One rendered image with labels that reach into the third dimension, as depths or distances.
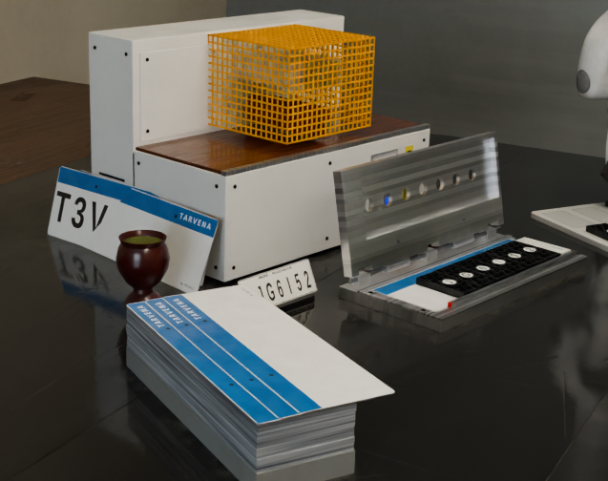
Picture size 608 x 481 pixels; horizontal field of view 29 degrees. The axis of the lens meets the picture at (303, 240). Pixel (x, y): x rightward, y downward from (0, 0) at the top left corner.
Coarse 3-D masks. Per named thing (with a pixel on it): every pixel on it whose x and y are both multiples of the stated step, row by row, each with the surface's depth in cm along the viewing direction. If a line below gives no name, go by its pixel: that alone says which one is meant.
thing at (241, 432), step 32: (128, 320) 165; (160, 320) 160; (128, 352) 166; (160, 352) 155; (192, 352) 150; (160, 384) 157; (192, 384) 147; (224, 384) 141; (192, 416) 148; (224, 416) 140; (256, 416) 134; (320, 416) 136; (352, 416) 138; (224, 448) 141; (256, 448) 133; (288, 448) 135; (320, 448) 137; (352, 448) 140; (256, 480) 134; (288, 480) 136; (320, 480) 139
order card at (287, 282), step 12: (288, 264) 192; (300, 264) 193; (264, 276) 188; (276, 276) 189; (288, 276) 191; (300, 276) 193; (312, 276) 195; (252, 288) 185; (264, 288) 187; (276, 288) 189; (288, 288) 191; (300, 288) 192; (312, 288) 194; (276, 300) 188; (288, 300) 190
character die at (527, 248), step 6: (504, 246) 214; (510, 246) 215; (516, 246) 214; (522, 246) 214; (528, 246) 215; (534, 246) 215; (522, 252) 211; (528, 252) 211; (534, 252) 211; (540, 252) 212; (546, 252) 212; (552, 252) 212; (546, 258) 209; (552, 258) 209
